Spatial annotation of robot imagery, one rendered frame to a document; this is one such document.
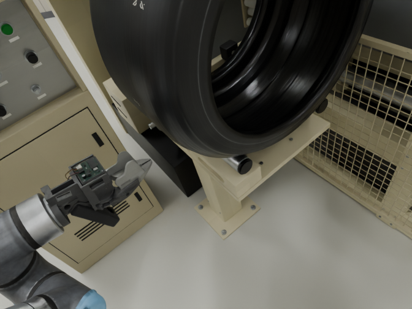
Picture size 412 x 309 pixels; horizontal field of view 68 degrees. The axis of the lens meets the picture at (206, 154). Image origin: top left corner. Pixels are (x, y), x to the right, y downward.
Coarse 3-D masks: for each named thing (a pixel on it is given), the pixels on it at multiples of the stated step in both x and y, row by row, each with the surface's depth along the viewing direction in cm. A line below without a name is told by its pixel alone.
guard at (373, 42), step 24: (360, 48) 85; (384, 48) 78; (408, 48) 75; (360, 96) 95; (384, 120) 93; (408, 120) 86; (360, 144) 108; (384, 144) 99; (312, 168) 140; (336, 168) 128; (360, 168) 115; (384, 216) 119; (408, 216) 109
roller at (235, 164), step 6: (240, 156) 74; (246, 156) 75; (228, 162) 76; (234, 162) 75; (240, 162) 74; (246, 162) 74; (252, 162) 75; (234, 168) 75; (240, 168) 74; (246, 168) 75
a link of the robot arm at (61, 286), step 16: (32, 288) 55; (48, 288) 55; (64, 288) 54; (80, 288) 55; (16, 304) 48; (32, 304) 48; (48, 304) 49; (64, 304) 51; (80, 304) 51; (96, 304) 53
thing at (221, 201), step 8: (200, 168) 136; (200, 176) 146; (208, 176) 134; (208, 184) 142; (216, 184) 140; (208, 192) 152; (216, 192) 144; (224, 192) 148; (208, 200) 165; (216, 200) 149; (224, 200) 152; (232, 200) 157; (216, 208) 161; (224, 208) 157; (232, 208) 162; (240, 208) 168; (224, 216) 161
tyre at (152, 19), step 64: (128, 0) 43; (192, 0) 40; (256, 0) 85; (320, 0) 78; (128, 64) 49; (192, 64) 45; (256, 64) 92; (320, 64) 81; (192, 128) 53; (256, 128) 81
